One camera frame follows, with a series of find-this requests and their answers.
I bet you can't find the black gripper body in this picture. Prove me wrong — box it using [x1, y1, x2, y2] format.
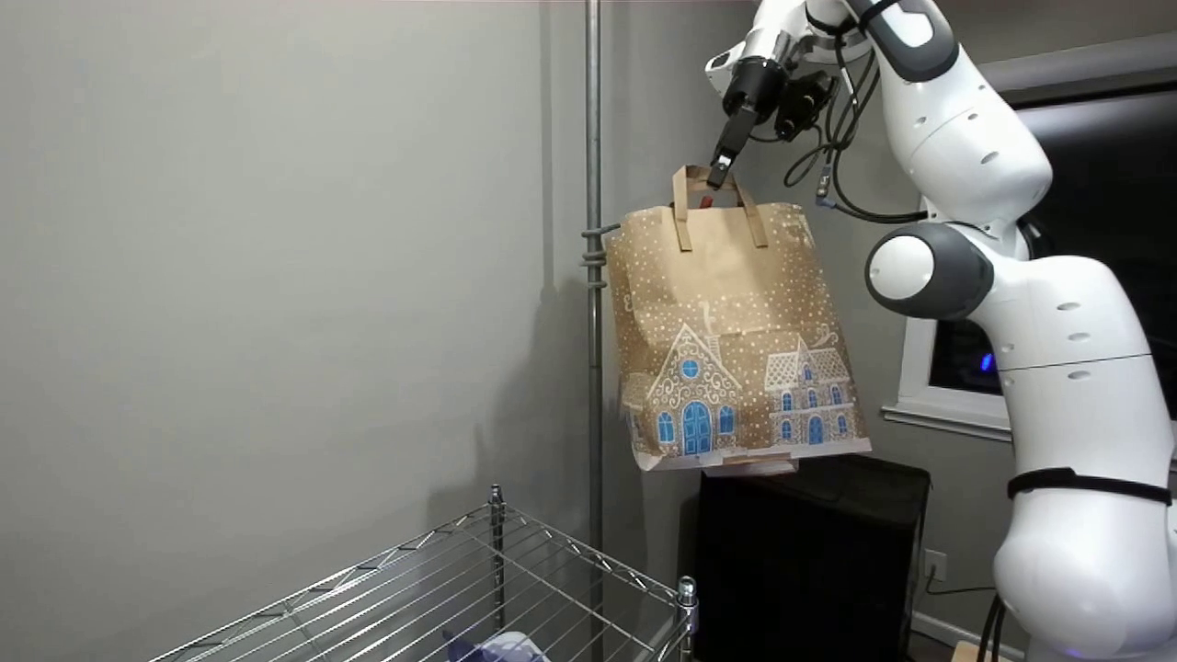
[721, 51, 787, 126]

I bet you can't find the brown printed paper bag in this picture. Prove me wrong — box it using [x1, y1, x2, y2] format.
[604, 161, 874, 480]

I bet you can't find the grey metal pole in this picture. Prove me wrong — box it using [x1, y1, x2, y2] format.
[577, 0, 614, 557]

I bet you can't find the white pole clamp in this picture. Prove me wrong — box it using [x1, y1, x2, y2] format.
[577, 216, 625, 295]

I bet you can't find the white framed window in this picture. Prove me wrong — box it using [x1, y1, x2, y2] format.
[880, 29, 1177, 444]

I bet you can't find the black speaker box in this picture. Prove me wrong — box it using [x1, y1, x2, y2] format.
[693, 453, 935, 662]

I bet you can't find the purple cloth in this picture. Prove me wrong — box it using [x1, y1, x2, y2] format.
[440, 625, 550, 662]

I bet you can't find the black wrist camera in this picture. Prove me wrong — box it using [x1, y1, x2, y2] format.
[772, 68, 838, 140]

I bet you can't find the black camera cable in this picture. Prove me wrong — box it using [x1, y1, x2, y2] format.
[783, 47, 929, 233]

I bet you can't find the chrome wire shelf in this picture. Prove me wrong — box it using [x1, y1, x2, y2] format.
[145, 481, 701, 662]

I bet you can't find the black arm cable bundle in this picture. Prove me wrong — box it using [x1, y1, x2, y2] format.
[976, 595, 1011, 662]

